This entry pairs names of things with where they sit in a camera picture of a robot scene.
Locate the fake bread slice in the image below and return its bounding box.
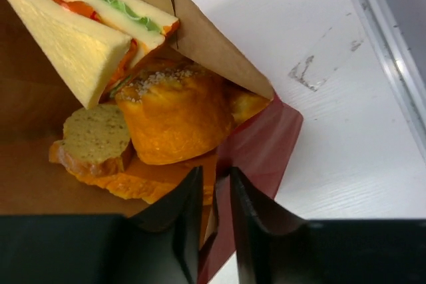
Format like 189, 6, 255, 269
49, 104, 133, 177

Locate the red brown paper bag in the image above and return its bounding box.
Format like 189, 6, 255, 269
1, 0, 302, 283

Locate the flat orange fake pastry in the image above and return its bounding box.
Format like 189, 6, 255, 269
76, 152, 218, 206

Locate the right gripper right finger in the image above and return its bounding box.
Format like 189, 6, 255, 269
230, 167, 425, 283

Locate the sugared round fake bun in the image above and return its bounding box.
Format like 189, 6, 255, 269
114, 64, 234, 165

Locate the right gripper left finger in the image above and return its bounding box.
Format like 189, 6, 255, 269
1, 167, 203, 283

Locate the fake triangle sandwich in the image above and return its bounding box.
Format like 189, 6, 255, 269
7, 0, 180, 108

